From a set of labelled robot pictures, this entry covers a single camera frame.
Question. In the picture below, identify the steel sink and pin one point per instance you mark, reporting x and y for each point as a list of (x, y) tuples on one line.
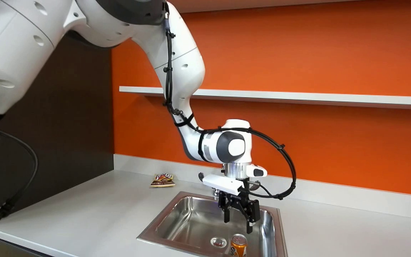
[(212, 228)]

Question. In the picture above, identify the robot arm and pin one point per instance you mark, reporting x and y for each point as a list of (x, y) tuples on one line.
[(177, 71)]

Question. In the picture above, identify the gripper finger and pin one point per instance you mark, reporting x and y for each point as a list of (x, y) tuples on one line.
[(252, 212), (226, 212)]

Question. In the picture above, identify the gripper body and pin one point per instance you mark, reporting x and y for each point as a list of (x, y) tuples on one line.
[(234, 197)]

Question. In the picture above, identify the white wall shelf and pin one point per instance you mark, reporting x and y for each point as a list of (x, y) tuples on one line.
[(298, 96)]

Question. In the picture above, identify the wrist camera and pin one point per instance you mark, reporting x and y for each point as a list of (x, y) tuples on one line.
[(223, 184)]

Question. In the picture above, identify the orange soda can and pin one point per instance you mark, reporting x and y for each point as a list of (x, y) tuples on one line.
[(238, 245)]

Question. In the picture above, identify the snack chip bag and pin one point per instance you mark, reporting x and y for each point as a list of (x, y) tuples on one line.
[(162, 180)]

